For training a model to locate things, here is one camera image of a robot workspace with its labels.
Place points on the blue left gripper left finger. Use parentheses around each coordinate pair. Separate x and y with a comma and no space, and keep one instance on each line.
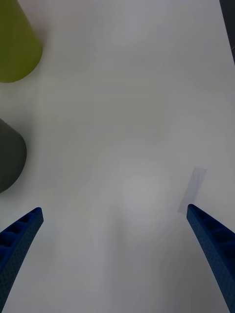
(17,244)

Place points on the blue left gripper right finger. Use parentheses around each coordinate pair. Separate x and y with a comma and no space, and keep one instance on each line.
(215,244)

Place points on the grey plastic bin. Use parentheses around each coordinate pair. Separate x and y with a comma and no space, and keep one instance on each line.
(9,156)

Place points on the yellow-green plastic bin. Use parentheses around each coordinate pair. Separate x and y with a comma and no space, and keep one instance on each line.
(14,41)

